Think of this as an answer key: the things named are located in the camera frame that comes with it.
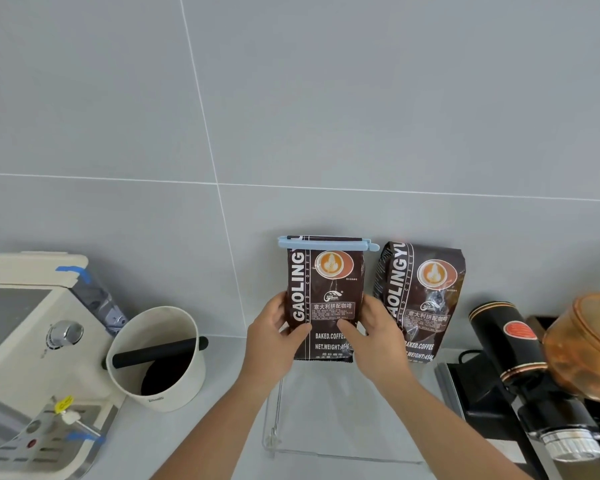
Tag person's right forearm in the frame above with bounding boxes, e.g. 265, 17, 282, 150
377, 372, 533, 480

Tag person's left hand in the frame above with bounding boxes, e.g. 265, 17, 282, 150
240, 292, 313, 395

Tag silver machine knob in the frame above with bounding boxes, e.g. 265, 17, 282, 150
46, 320, 85, 350

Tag cream espresso machine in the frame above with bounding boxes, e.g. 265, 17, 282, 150
0, 252, 129, 480

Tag clipped dark brown coffee bag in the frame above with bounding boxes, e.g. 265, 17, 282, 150
284, 236, 366, 364

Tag white knock box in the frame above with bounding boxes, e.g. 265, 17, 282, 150
105, 306, 210, 413

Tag blue tape strip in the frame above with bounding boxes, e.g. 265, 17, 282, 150
55, 266, 92, 285

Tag person's right hand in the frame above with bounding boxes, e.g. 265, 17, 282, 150
336, 295, 416, 391

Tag black tray with silver edge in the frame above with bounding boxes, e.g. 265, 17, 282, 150
434, 349, 538, 468

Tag clear water tank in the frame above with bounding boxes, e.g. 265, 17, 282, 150
70, 269, 130, 338

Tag clear acrylic stand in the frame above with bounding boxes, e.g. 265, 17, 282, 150
262, 361, 432, 466

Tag steam wand with yellow tag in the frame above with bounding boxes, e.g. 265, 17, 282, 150
54, 395, 104, 441

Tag amber transparent hopper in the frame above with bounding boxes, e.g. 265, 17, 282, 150
542, 293, 600, 406

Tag black knock bar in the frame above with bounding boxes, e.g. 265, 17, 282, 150
101, 336, 210, 371

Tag black coffee grinder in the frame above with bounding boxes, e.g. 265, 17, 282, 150
468, 301, 600, 463

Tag light blue bag clip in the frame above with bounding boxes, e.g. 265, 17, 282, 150
277, 236, 381, 253

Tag sealed dark brown coffee bag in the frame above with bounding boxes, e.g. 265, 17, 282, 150
373, 241, 467, 364

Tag person's left forearm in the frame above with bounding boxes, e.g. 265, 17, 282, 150
151, 377, 283, 480

